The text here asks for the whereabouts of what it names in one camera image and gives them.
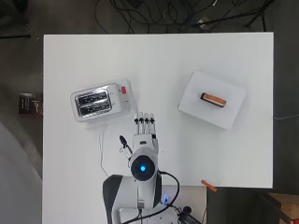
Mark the white seven-joint robot arm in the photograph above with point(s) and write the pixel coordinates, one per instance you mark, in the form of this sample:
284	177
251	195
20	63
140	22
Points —
143	183

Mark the white flat box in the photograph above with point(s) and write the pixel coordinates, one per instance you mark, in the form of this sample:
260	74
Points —
215	118

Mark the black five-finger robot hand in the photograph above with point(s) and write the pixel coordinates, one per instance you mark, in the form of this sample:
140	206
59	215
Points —
145	137

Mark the black tripod legs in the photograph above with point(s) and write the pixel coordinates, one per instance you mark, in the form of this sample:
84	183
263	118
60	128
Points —
236	15

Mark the wooden crate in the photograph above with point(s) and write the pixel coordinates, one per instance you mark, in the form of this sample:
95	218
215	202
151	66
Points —
285	207

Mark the orange clip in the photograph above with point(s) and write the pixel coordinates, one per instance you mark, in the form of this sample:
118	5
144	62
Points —
208	185

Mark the dark printed book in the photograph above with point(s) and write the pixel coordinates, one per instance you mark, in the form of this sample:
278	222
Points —
29	103

